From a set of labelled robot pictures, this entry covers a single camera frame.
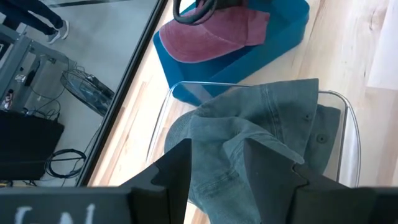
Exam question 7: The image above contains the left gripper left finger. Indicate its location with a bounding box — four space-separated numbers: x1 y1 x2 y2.
120 138 192 224

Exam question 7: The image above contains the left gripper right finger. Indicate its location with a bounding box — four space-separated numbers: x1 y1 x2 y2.
244 138 353 224

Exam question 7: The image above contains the maroon cap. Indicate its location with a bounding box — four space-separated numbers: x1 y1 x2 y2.
158 0 271 64

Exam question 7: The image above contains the blue plastic bin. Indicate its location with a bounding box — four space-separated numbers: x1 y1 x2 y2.
152 0 311 107

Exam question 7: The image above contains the clear plastic bin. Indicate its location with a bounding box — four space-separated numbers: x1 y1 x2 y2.
146 80 363 188

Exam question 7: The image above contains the black floor fan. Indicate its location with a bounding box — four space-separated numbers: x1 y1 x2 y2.
59 68 116 118

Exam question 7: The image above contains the black box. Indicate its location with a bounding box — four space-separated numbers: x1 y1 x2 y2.
0 110 65 182

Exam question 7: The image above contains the person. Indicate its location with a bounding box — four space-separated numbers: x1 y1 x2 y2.
0 0 70 45

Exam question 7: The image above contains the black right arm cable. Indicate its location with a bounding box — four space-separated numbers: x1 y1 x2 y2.
172 0 218 26

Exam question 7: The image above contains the black table frame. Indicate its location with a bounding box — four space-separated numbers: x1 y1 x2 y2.
76 0 169 187

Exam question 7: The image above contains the coiled black cable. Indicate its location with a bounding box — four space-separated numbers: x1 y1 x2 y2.
44 148 88 179

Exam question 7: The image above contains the grey desk frame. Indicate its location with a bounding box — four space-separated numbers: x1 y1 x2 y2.
0 24 77 113

